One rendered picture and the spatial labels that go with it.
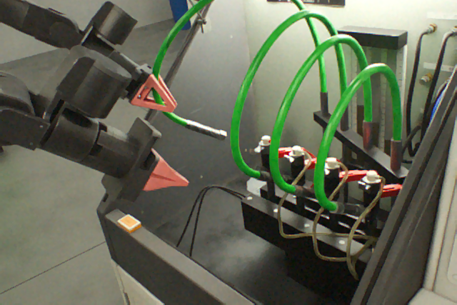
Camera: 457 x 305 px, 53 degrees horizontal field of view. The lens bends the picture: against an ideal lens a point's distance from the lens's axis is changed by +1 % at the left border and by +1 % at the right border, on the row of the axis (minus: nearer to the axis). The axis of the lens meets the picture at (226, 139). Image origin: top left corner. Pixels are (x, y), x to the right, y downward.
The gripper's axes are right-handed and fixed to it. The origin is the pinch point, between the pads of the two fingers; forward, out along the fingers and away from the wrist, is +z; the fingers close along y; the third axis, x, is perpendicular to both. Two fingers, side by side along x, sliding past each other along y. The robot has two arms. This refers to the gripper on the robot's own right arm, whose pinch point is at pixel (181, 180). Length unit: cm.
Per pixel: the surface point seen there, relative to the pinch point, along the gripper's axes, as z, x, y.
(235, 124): 8.1, 7.1, 10.3
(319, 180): 15.0, -8.2, 9.7
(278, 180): 15.3, -0.5, 6.2
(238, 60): 32, 55, 25
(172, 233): 32, 42, -23
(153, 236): 18.7, 27.7, -20.1
